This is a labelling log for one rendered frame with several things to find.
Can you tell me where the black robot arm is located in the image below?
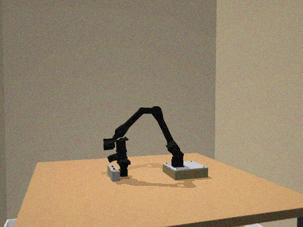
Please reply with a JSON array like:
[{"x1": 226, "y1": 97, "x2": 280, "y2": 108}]
[{"x1": 103, "y1": 106, "x2": 184, "y2": 168}]

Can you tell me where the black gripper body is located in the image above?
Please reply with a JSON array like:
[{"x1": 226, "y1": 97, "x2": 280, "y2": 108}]
[{"x1": 116, "y1": 148, "x2": 131, "y2": 166}]

